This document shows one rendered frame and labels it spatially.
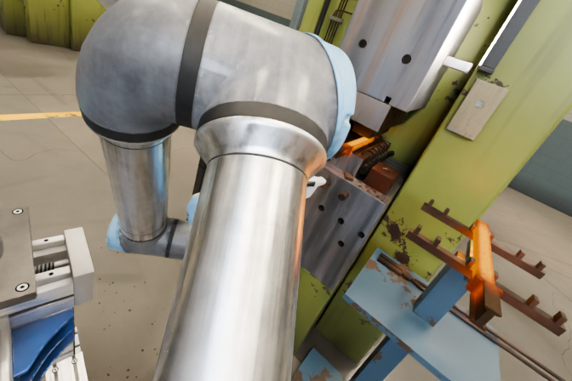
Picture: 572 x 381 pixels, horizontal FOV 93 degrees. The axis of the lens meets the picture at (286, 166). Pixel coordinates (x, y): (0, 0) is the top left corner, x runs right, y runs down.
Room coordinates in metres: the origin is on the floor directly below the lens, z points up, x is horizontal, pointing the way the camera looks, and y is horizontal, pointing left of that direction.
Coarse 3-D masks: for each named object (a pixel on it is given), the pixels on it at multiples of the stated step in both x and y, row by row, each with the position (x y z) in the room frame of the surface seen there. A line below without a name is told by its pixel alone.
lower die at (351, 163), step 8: (352, 136) 1.17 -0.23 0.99; (360, 136) 1.22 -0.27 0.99; (368, 144) 1.11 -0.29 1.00; (376, 144) 1.19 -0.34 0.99; (352, 152) 0.95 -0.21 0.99; (360, 152) 0.99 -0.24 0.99; (336, 160) 0.96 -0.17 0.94; (344, 160) 0.95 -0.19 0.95; (352, 160) 0.94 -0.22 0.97; (360, 160) 0.93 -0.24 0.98; (344, 168) 0.94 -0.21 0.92; (352, 168) 0.93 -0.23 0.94
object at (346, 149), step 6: (360, 138) 1.12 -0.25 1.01; (366, 138) 1.16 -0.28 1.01; (372, 138) 1.20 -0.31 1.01; (342, 144) 0.94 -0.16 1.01; (348, 144) 0.98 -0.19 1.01; (354, 144) 1.01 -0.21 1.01; (360, 144) 1.05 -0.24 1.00; (342, 150) 0.88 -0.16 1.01; (348, 150) 0.94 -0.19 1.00; (336, 156) 0.86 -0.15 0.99
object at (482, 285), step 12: (480, 228) 0.68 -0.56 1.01; (480, 240) 0.61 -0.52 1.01; (480, 252) 0.55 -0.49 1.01; (480, 264) 0.50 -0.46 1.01; (492, 264) 0.52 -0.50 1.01; (480, 276) 0.45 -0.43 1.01; (492, 276) 0.47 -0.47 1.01; (468, 288) 0.44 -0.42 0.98; (480, 288) 0.43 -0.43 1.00; (492, 288) 0.42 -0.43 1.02; (480, 300) 0.40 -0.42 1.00; (492, 300) 0.38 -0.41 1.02; (480, 312) 0.37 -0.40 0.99; (492, 312) 0.36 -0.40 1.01; (480, 324) 0.36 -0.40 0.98
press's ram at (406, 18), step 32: (384, 0) 0.99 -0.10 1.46; (416, 0) 0.95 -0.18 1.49; (448, 0) 0.92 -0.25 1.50; (480, 0) 1.12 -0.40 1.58; (352, 32) 1.02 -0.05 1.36; (384, 32) 0.98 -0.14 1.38; (416, 32) 0.94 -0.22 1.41; (448, 32) 0.90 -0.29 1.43; (352, 64) 1.00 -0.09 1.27; (384, 64) 0.96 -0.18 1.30; (416, 64) 0.92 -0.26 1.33; (448, 64) 1.06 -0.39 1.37; (384, 96) 0.94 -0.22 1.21; (416, 96) 0.93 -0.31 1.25
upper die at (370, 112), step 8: (360, 96) 0.97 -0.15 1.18; (368, 96) 0.96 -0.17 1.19; (360, 104) 0.96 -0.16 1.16; (368, 104) 0.95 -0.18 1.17; (376, 104) 0.94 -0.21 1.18; (384, 104) 0.93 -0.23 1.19; (360, 112) 0.96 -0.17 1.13; (368, 112) 0.95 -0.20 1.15; (376, 112) 0.94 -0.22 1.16; (384, 112) 0.93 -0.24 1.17; (392, 112) 0.99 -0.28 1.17; (400, 112) 1.12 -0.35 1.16; (408, 112) 1.29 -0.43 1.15; (360, 120) 0.95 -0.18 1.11; (368, 120) 0.94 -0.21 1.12; (376, 120) 0.93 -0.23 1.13; (384, 120) 0.92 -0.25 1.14; (392, 120) 1.05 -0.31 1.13; (400, 120) 1.20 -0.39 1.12; (376, 128) 0.93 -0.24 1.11; (384, 128) 0.99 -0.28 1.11
